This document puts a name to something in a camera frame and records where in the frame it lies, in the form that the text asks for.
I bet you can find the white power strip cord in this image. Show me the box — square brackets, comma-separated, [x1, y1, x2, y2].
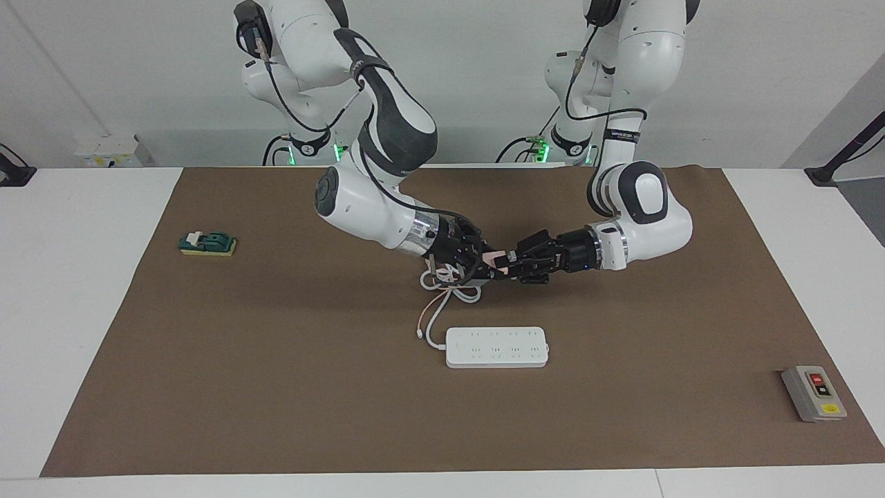
[420, 266, 483, 349]

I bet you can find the grey on-off switch box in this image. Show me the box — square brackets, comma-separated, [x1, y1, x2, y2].
[781, 365, 848, 424]

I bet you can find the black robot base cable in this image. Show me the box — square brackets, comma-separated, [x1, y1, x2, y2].
[262, 134, 295, 167]
[494, 104, 561, 165]

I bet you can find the brown table mat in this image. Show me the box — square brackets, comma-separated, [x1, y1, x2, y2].
[40, 165, 885, 478]

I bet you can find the white power strip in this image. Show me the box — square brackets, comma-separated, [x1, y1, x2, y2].
[445, 326, 550, 369]

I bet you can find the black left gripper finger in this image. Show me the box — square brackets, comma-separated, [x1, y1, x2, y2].
[507, 259, 565, 286]
[510, 229, 561, 261]

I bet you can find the black stand with pole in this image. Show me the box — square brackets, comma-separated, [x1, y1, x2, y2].
[804, 111, 885, 187]

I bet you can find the green knife switch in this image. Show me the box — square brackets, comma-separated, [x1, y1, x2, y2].
[179, 231, 238, 257]

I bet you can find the white wall socket box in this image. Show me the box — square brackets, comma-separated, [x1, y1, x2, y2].
[75, 133, 154, 169]

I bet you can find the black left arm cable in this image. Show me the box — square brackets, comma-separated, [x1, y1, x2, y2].
[564, 26, 648, 122]

